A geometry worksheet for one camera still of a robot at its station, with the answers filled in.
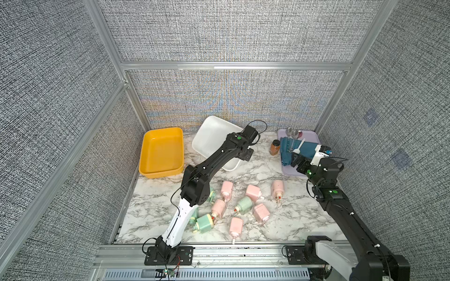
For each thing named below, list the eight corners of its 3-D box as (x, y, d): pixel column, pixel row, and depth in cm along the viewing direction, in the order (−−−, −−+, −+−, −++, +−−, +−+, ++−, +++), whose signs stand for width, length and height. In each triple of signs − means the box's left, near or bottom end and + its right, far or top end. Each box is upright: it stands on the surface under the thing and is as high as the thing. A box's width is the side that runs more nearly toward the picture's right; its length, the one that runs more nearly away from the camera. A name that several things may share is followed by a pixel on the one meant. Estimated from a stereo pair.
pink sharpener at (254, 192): (245, 202, 91) (247, 196, 85) (245, 191, 95) (246, 184, 89) (261, 202, 91) (263, 196, 85) (259, 191, 95) (261, 184, 89)
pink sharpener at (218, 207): (209, 217, 85) (207, 212, 80) (216, 202, 90) (215, 197, 84) (219, 222, 84) (219, 217, 78) (226, 207, 89) (226, 201, 83)
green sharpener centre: (239, 218, 85) (240, 213, 79) (232, 210, 87) (232, 205, 82) (252, 208, 88) (253, 202, 82) (245, 200, 91) (246, 194, 85)
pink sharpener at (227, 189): (219, 200, 92) (219, 194, 86) (223, 186, 97) (223, 179, 91) (229, 202, 91) (229, 197, 85) (233, 188, 96) (233, 182, 90)
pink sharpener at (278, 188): (273, 201, 91) (276, 194, 85) (270, 187, 96) (273, 179, 90) (282, 201, 91) (286, 194, 85) (279, 187, 96) (282, 179, 90)
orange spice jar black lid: (270, 155, 110) (273, 146, 102) (269, 149, 113) (272, 139, 106) (277, 155, 110) (281, 146, 102) (275, 149, 113) (279, 139, 106)
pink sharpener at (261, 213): (259, 226, 83) (262, 221, 77) (250, 212, 87) (252, 206, 81) (268, 221, 85) (272, 216, 79) (259, 207, 89) (262, 201, 83)
